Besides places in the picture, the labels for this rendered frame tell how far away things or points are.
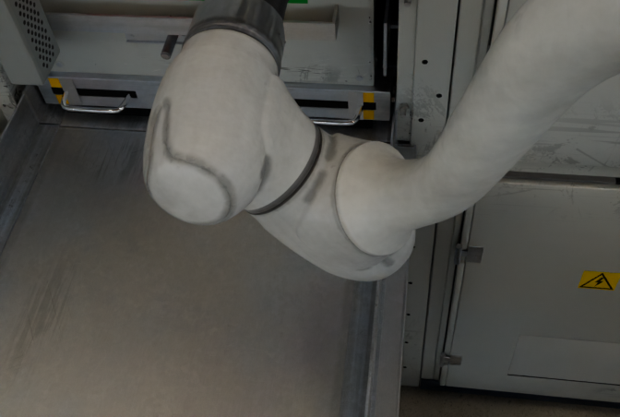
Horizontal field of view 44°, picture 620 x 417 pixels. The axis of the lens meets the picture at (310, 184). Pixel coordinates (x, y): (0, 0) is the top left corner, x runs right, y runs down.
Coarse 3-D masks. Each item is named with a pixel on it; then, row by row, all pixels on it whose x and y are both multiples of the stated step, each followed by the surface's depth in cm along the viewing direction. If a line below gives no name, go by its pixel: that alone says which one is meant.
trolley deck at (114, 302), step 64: (64, 128) 119; (64, 192) 111; (128, 192) 110; (0, 256) 105; (64, 256) 104; (128, 256) 103; (192, 256) 103; (256, 256) 102; (0, 320) 99; (64, 320) 98; (128, 320) 97; (192, 320) 97; (256, 320) 96; (320, 320) 95; (384, 320) 95; (0, 384) 93; (64, 384) 92; (128, 384) 92; (192, 384) 91; (256, 384) 91; (320, 384) 90; (384, 384) 90
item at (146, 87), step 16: (48, 80) 116; (80, 80) 115; (96, 80) 115; (112, 80) 114; (128, 80) 114; (144, 80) 113; (160, 80) 113; (384, 80) 110; (48, 96) 119; (80, 96) 118; (96, 96) 117; (112, 96) 117; (144, 96) 116; (304, 96) 111; (320, 96) 111; (336, 96) 110; (384, 96) 109; (304, 112) 114; (320, 112) 113; (336, 112) 113; (384, 112) 112
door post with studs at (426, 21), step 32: (416, 0) 92; (448, 0) 91; (416, 32) 96; (448, 32) 95; (416, 64) 100; (448, 64) 99; (416, 96) 104; (416, 128) 109; (416, 256) 135; (416, 288) 144; (416, 320) 153; (416, 352) 164; (416, 384) 177
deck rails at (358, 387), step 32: (32, 128) 118; (0, 160) 109; (32, 160) 115; (0, 192) 110; (0, 224) 108; (384, 288) 97; (352, 320) 95; (352, 352) 92; (352, 384) 89; (352, 416) 87
